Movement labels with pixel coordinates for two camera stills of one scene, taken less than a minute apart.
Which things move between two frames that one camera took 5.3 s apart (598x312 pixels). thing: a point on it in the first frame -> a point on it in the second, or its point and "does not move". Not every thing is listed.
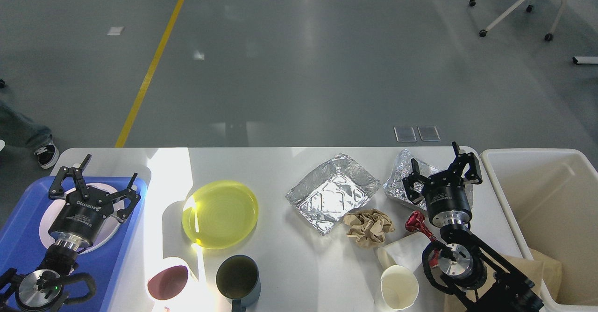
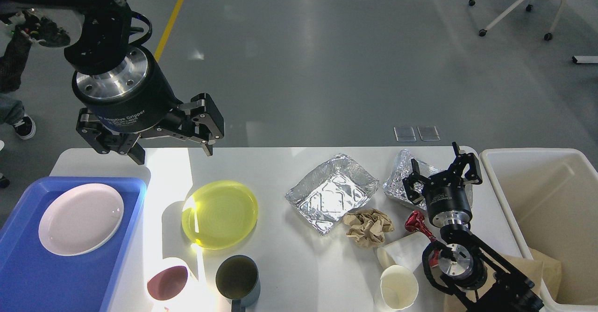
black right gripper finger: (415, 197) does not move
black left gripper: (84, 211) -> (137, 98)
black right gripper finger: (474, 175) does not move
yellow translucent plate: (218, 214) does not move
